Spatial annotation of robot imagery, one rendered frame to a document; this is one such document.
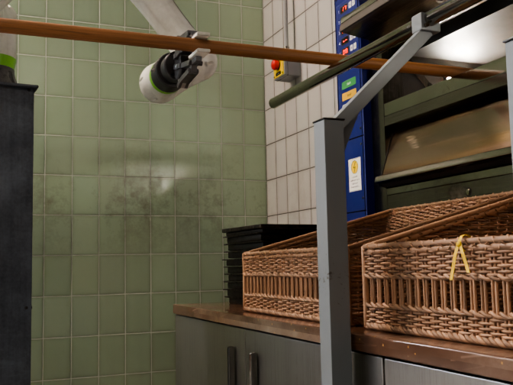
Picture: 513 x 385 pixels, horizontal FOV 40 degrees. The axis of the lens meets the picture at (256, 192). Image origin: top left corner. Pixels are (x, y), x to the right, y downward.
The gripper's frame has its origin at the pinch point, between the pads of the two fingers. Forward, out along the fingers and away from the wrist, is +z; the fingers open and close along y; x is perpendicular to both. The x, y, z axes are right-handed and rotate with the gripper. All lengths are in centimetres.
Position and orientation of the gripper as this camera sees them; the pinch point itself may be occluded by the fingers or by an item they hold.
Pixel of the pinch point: (198, 46)
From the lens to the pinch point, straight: 161.9
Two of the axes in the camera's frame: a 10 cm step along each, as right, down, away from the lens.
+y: 0.2, 9.9, -1.0
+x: -9.2, -0.2, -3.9
